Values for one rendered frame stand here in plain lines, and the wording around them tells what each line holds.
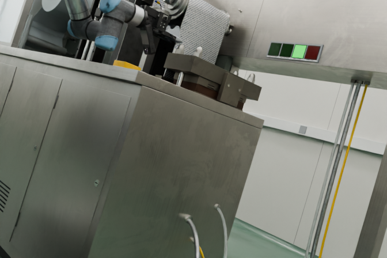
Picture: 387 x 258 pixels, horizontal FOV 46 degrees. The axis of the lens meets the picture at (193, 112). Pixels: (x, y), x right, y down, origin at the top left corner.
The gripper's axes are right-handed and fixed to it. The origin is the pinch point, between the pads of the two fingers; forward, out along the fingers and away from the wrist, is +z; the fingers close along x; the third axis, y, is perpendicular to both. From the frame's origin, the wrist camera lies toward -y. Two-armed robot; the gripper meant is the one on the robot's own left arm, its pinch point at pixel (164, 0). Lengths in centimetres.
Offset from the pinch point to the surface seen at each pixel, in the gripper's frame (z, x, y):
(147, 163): 31, -33, -55
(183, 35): 13.6, -8.0, -4.0
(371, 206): 75, -80, -8
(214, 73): 24.4, -27.7, -11.2
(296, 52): 32, -43, 18
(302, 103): 201, 109, 182
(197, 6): 7.0, -8.0, 8.1
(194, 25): 12.7, -8.1, 3.3
